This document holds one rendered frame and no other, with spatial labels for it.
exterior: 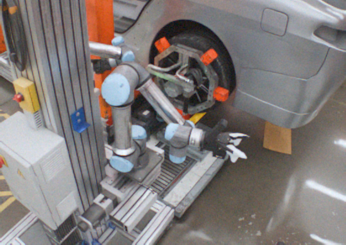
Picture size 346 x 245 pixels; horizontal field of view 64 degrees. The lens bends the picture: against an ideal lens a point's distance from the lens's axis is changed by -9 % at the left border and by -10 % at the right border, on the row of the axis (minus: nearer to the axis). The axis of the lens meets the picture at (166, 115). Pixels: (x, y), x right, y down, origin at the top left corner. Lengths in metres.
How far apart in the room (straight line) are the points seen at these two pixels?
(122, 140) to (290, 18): 1.19
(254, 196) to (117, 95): 1.81
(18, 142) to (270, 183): 2.18
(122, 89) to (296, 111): 1.32
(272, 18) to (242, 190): 1.49
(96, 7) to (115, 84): 0.94
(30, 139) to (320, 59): 1.64
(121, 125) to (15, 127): 0.48
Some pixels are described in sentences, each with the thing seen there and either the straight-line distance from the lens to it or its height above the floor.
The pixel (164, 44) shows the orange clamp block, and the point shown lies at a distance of 2.32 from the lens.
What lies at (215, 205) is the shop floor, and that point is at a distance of 2.58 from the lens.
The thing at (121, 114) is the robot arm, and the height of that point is 1.28.
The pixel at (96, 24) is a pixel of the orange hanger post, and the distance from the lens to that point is 2.07.
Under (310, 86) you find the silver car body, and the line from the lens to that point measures 2.04.
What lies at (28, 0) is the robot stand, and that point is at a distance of 1.06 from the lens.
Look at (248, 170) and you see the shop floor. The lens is 2.90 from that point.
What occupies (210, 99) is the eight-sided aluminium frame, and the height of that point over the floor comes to 0.80.
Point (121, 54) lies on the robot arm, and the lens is 1.76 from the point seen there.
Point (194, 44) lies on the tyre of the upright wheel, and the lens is 2.24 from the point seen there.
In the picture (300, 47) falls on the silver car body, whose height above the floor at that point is 1.37.
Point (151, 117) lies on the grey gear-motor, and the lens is 2.69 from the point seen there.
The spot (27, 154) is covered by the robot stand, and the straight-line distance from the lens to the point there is 1.28.
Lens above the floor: 2.08
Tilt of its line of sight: 39 degrees down
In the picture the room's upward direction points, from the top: 3 degrees clockwise
